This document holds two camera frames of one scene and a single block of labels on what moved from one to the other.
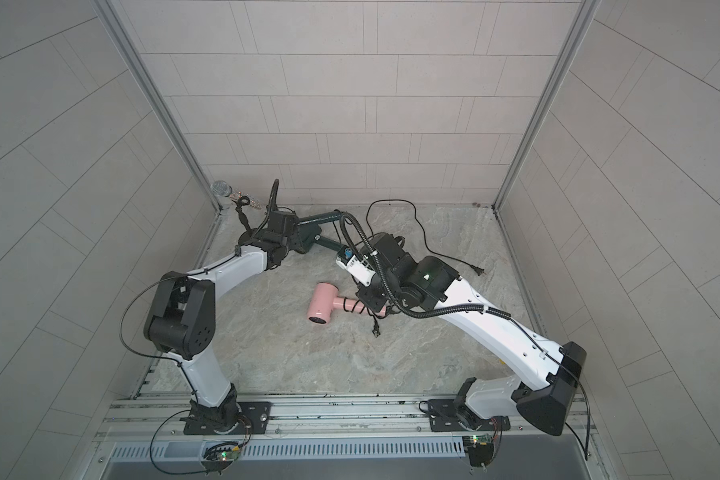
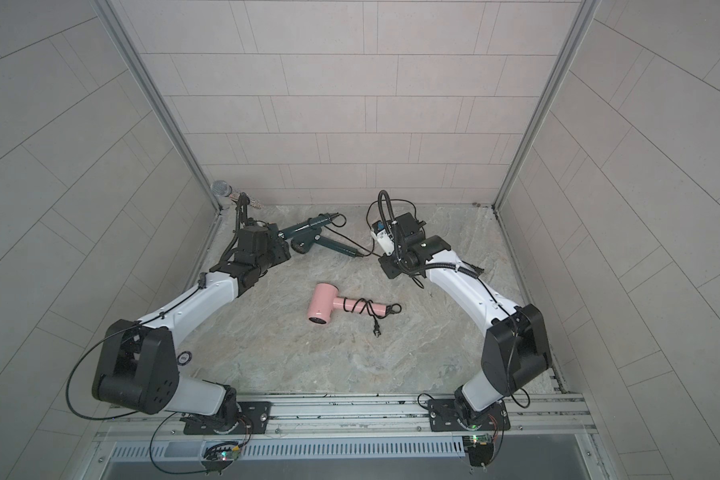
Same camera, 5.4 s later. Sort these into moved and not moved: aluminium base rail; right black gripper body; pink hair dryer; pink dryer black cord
Moved: right black gripper body
Not moved: pink hair dryer; pink dryer black cord; aluminium base rail
